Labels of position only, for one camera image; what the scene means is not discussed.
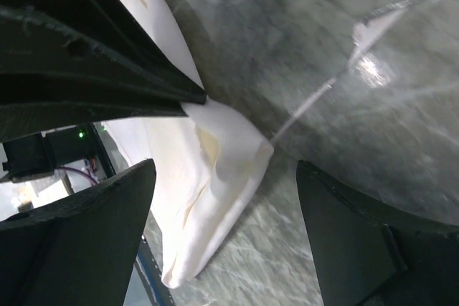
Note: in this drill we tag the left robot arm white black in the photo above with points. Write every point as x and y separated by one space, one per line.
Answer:
39 154

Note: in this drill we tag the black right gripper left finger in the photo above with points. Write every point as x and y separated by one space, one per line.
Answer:
79 250

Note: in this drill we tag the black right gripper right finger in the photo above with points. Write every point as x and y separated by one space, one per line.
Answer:
369 253

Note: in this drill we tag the white cloth napkin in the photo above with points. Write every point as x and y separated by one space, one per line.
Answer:
209 163

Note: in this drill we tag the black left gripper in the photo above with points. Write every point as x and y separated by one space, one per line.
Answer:
68 62

